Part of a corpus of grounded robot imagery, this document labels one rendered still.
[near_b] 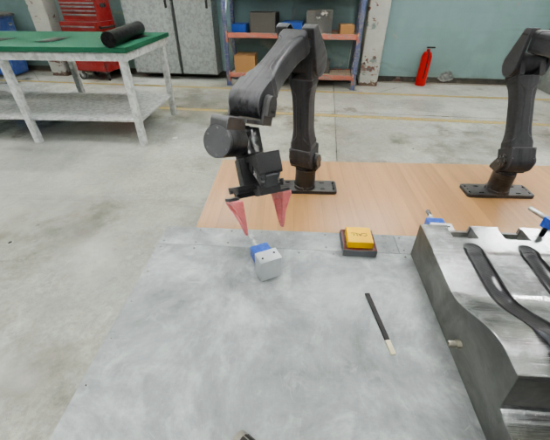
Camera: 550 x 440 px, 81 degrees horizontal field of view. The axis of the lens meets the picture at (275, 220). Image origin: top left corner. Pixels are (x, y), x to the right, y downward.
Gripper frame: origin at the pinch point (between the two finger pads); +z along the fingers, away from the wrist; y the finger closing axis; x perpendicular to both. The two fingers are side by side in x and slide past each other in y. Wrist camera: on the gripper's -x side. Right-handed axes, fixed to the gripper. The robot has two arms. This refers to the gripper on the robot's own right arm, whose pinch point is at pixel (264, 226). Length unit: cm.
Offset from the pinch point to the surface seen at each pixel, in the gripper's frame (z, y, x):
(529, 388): 22.2, 19.2, -36.9
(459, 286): 16.0, 28.0, -20.3
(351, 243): 9.2, 21.0, 1.9
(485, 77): -95, 513, 320
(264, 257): 6.8, -0.6, 2.4
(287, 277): 12.8, 3.9, 2.7
